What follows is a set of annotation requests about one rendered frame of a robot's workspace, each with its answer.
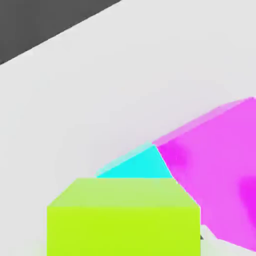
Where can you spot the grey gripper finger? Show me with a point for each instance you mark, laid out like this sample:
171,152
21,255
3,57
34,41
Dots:
201,238

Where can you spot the small lime green cube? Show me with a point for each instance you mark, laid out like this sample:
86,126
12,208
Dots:
124,226

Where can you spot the large magenta box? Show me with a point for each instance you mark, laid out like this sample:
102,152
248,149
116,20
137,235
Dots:
216,170

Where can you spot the large cyan box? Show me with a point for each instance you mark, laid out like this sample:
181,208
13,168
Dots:
140,166

